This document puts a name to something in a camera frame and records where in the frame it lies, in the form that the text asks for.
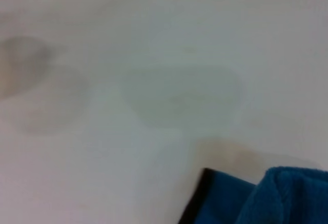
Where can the blue rag with black trim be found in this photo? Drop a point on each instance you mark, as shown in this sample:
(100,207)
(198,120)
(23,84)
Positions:
(256,198)

